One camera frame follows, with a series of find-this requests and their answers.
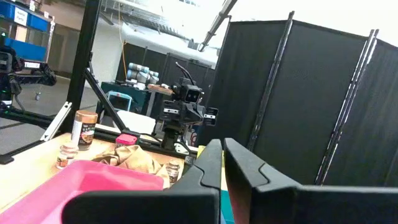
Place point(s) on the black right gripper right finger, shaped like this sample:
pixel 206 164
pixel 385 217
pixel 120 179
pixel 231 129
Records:
pixel 280 202

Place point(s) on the yellow plastic bin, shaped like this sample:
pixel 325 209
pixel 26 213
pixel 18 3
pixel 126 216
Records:
pixel 200 150

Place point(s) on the blue storage bin white label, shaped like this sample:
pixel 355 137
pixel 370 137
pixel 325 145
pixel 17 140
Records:
pixel 14 12

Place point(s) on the dark teal cabinet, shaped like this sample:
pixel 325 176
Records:
pixel 140 93

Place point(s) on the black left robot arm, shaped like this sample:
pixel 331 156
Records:
pixel 170 137

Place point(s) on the black aluminium table frame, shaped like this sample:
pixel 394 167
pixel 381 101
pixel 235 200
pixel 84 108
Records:
pixel 82 62

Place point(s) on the wooden board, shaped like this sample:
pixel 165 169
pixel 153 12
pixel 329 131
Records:
pixel 160 89

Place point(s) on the silver frame corner bracket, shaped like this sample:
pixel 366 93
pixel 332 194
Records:
pixel 57 121

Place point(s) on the tan cloth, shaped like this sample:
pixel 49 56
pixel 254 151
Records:
pixel 133 160

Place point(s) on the silver metal weight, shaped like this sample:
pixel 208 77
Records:
pixel 66 155
pixel 173 172

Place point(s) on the grey metal bar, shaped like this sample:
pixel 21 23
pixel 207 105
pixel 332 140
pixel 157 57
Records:
pixel 217 21

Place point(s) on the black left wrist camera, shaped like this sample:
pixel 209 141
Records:
pixel 191 94

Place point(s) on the light blue framed screen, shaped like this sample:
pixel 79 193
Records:
pixel 119 101

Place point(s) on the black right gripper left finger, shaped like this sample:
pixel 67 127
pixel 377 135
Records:
pixel 186 202

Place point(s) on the teal plastic bin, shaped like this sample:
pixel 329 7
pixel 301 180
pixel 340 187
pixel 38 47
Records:
pixel 226 208

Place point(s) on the black room divider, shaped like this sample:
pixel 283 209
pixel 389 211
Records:
pixel 136 56
pixel 311 93

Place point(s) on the pink plastic bin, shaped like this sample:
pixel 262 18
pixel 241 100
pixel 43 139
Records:
pixel 46 193

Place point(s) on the white box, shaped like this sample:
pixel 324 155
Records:
pixel 136 122

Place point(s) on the red-lid paprika tin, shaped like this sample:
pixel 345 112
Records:
pixel 126 140

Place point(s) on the grey collaborative robot arm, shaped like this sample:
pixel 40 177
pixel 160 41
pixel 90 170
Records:
pixel 141 73

